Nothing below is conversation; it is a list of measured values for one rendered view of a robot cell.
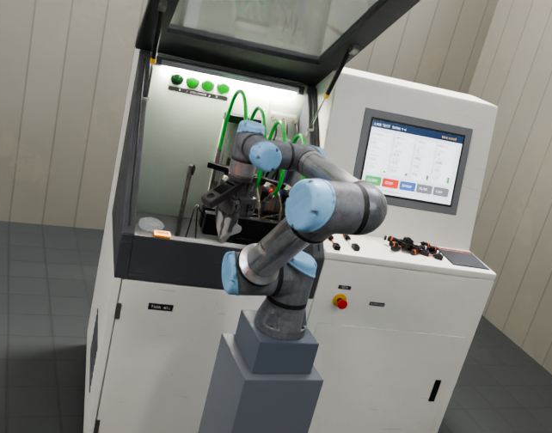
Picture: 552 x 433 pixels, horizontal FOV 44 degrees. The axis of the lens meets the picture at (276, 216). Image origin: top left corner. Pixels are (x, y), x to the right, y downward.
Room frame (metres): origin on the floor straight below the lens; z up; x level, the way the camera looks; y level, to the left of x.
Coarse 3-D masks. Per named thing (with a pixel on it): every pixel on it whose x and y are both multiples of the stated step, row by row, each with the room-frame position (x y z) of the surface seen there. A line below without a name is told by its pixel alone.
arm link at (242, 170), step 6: (234, 162) 1.85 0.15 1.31; (240, 162) 1.84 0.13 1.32; (234, 168) 1.85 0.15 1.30; (240, 168) 1.84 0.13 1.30; (246, 168) 1.85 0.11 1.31; (252, 168) 1.86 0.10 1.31; (234, 174) 1.85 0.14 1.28; (240, 174) 1.84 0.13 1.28; (246, 174) 1.85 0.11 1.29; (252, 174) 1.86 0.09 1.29
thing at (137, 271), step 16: (144, 240) 2.05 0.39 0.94; (160, 240) 2.06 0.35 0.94; (176, 240) 2.08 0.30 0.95; (192, 240) 2.11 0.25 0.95; (208, 240) 2.15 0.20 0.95; (144, 256) 2.05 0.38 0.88; (160, 256) 2.06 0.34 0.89; (176, 256) 2.08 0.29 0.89; (192, 256) 2.10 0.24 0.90; (208, 256) 2.11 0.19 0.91; (128, 272) 2.04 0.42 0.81; (144, 272) 2.05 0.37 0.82; (160, 272) 2.07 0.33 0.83; (176, 272) 2.08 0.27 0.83; (192, 272) 2.10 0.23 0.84; (208, 272) 2.12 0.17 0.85
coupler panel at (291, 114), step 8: (272, 104) 2.70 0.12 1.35; (280, 104) 2.71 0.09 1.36; (272, 112) 2.70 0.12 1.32; (280, 112) 2.71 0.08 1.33; (288, 112) 2.72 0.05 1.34; (296, 112) 2.73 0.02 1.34; (272, 120) 2.68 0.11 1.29; (288, 120) 2.72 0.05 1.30; (296, 120) 2.73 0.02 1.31; (280, 128) 2.72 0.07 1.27; (288, 128) 2.73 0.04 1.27; (280, 136) 2.72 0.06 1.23; (288, 136) 2.73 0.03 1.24; (256, 168) 2.70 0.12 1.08; (264, 176) 2.71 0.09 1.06
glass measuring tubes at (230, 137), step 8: (224, 112) 2.64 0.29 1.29; (232, 120) 2.62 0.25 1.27; (240, 120) 2.63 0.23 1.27; (256, 120) 2.65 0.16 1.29; (232, 128) 2.65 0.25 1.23; (224, 136) 2.62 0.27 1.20; (232, 136) 2.63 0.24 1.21; (224, 144) 2.62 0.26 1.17; (232, 144) 2.63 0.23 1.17; (216, 152) 2.64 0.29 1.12; (224, 152) 2.64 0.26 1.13; (224, 160) 2.65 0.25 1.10; (216, 176) 2.62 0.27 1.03; (216, 184) 2.62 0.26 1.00
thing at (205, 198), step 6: (228, 180) 1.87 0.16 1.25; (234, 180) 1.87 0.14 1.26; (222, 186) 1.84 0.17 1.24; (228, 186) 1.84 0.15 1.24; (234, 186) 1.84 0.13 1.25; (240, 186) 1.85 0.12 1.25; (210, 192) 1.81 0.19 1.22; (216, 192) 1.82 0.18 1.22; (222, 192) 1.82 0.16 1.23; (228, 192) 1.82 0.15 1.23; (234, 192) 1.84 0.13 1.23; (204, 198) 1.80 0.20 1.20; (210, 198) 1.79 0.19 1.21; (216, 198) 1.79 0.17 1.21; (222, 198) 1.81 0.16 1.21; (210, 204) 1.79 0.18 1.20; (216, 204) 1.80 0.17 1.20
